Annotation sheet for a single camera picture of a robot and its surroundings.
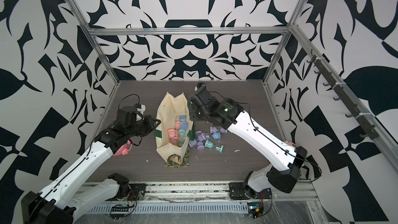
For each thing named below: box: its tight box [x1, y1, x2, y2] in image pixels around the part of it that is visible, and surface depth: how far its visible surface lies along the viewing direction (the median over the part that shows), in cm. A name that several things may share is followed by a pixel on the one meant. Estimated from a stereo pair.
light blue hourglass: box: [211, 131, 222, 142], surface depth 91 cm
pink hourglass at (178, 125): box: [174, 120, 182, 131], surface depth 96 cm
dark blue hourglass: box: [179, 115, 189, 131], surface depth 96 cm
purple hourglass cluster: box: [195, 130, 207, 151], surface depth 88 cm
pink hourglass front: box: [166, 128, 176, 139], surface depth 87 cm
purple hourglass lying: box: [209, 126, 228, 134], surface depth 94 cm
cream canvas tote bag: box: [154, 91, 194, 164], surface depth 84 cm
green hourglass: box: [204, 138, 224, 153], surface depth 89 cm
